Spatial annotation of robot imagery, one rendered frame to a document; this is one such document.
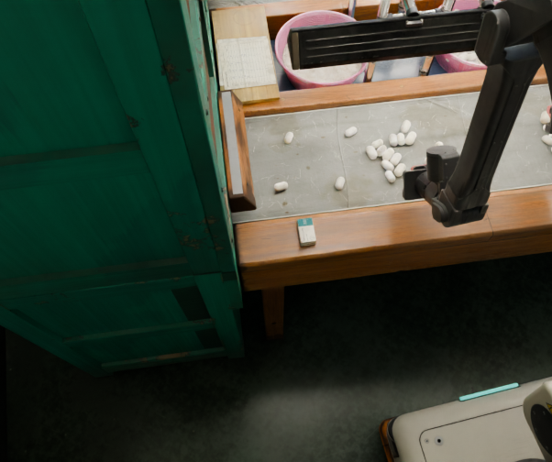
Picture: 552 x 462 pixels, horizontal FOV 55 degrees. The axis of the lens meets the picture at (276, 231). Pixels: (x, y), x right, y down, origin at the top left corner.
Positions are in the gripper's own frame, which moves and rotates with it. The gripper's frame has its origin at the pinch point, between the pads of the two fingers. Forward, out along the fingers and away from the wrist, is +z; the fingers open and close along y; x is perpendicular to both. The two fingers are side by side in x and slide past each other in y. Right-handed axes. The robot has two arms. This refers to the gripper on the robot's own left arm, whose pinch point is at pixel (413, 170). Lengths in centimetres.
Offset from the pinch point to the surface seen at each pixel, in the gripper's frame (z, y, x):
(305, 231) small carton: -5.6, 26.5, 9.2
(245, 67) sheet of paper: 32, 35, -23
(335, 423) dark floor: 19, 18, 92
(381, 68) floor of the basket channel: 41.9, -5.0, -17.7
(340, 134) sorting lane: 18.4, 12.7, -5.8
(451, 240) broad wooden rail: -8.2, -6.4, 14.8
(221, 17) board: 47, 39, -35
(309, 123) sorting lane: 21.9, 20.1, -8.7
